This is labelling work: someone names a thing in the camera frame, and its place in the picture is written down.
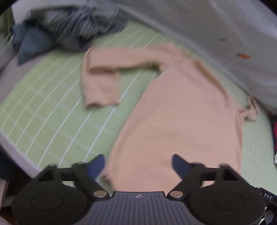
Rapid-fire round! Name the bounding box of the beige long-sleeve top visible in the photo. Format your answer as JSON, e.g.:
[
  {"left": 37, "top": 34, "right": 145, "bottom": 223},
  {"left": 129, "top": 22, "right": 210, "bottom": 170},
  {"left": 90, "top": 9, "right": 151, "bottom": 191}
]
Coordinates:
[{"left": 81, "top": 44, "right": 259, "bottom": 193}]

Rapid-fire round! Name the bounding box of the green grid cutting mat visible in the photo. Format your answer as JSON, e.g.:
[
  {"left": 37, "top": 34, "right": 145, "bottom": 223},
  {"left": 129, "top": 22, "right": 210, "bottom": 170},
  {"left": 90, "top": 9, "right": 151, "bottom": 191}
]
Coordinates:
[{"left": 1, "top": 22, "right": 276, "bottom": 194}]

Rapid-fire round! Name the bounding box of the red black garment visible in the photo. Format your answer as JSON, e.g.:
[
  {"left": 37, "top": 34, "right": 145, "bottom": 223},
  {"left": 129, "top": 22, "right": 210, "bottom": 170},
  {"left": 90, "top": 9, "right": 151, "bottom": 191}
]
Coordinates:
[{"left": 271, "top": 119, "right": 277, "bottom": 153}]

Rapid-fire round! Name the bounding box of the blue denim garment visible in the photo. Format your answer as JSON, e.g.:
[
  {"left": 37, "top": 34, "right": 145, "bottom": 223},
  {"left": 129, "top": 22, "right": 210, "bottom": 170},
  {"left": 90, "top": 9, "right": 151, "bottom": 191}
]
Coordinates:
[{"left": 12, "top": 21, "right": 58, "bottom": 65}]

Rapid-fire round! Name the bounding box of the grey carrot-print sheet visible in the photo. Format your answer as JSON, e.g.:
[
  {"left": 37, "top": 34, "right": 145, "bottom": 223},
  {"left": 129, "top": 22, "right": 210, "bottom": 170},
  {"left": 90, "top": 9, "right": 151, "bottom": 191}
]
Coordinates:
[{"left": 112, "top": 0, "right": 277, "bottom": 113}]

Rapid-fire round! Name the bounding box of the blue plaid shirt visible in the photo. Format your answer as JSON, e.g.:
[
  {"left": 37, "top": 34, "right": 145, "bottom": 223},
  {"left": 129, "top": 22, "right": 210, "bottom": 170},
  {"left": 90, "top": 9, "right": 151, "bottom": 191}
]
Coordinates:
[{"left": 41, "top": 8, "right": 128, "bottom": 53}]

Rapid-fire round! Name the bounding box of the grey sweatshirt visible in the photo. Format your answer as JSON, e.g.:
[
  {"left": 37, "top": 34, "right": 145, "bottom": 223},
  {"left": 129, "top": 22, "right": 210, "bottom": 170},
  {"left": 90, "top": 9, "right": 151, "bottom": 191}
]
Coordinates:
[{"left": 25, "top": 1, "right": 127, "bottom": 32}]

